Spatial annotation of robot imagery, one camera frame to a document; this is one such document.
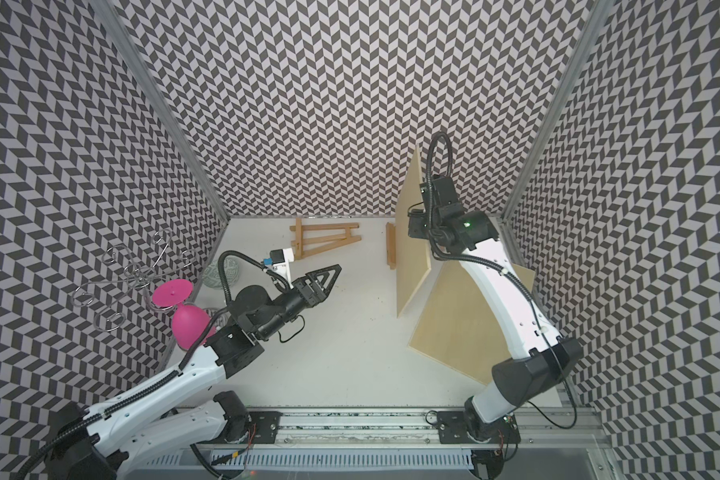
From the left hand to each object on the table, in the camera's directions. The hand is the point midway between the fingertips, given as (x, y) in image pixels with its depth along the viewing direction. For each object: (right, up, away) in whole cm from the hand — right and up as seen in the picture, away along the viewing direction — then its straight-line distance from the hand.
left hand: (336, 274), depth 67 cm
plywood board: (+17, +3, 0) cm, 17 cm away
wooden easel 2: (+14, +6, +37) cm, 40 cm away
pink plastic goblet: (-33, -11, -1) cm, 35 cm away
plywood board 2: (+34, -18, +24) cm, 45 cm away
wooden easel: (-18, +7, +38) cm, 43 cm away
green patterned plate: (-46, -4, +32) cm, 56 cm away
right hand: (+21, +11, +7) cm, 25 cm away
